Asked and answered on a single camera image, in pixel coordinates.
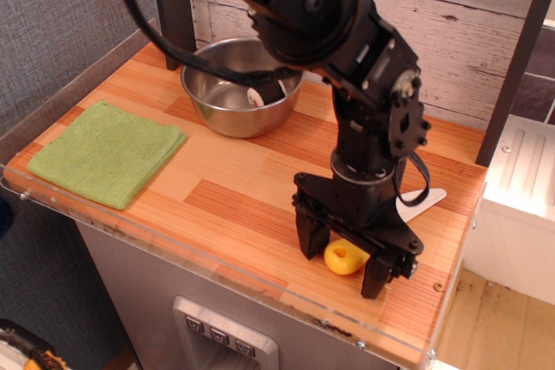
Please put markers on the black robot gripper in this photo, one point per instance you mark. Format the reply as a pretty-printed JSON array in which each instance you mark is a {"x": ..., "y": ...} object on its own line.
[{"x": 364, "y": 213}]

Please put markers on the silver dispenser button panel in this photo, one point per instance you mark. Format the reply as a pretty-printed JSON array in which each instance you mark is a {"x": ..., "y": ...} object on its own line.
[{"x": 211, "y": 340}]

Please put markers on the dark right shelf post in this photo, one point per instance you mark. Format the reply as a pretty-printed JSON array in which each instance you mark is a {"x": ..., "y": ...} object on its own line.
[{"x": 510, "y": 87}]

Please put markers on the dark left shelf post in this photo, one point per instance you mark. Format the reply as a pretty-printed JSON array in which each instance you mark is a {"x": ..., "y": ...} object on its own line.
[{"x": 171, "y": 10}]

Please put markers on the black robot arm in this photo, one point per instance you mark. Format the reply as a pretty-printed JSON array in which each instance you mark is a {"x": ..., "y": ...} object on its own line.
[{"x": 375, "y": 81}]

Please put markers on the stainless steel bowl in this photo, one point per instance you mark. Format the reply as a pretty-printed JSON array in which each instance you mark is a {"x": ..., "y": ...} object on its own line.
[{"x": 228, "y": 108}]

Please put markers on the clear acrylic edge guard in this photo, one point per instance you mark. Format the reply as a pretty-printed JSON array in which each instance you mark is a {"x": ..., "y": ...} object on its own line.
[{"x": 208, "y": 253}]

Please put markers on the green folded towel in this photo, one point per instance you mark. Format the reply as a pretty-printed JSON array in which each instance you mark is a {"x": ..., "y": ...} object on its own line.
[{"x": 107, "y": 155}]

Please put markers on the white toy sink unit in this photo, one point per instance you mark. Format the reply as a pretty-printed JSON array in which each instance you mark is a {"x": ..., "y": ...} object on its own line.
[{"x": 512, "y": 237}]

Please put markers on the orange yellow object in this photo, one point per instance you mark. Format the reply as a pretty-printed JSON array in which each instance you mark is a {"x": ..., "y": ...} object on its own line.
[{"x": 39, "y": 360}]

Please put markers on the yellow handled toy knife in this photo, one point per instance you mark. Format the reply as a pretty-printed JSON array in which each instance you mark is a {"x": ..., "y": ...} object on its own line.
[{"x": 344, "y": 258}]

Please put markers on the dark shelf post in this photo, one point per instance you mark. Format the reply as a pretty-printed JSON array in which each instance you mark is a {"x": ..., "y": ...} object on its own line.
[
  {"x": 171, "y": 10},
  {"x": 510, "y": 87}
]

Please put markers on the toy sushi roll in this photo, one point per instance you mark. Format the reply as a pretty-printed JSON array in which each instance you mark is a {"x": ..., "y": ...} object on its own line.
[{"x": 266, "y": 94}]

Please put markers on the silver toy fridge cabinet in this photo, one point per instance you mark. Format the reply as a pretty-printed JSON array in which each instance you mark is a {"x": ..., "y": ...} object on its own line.
[{"x": 173, "y": 300}]

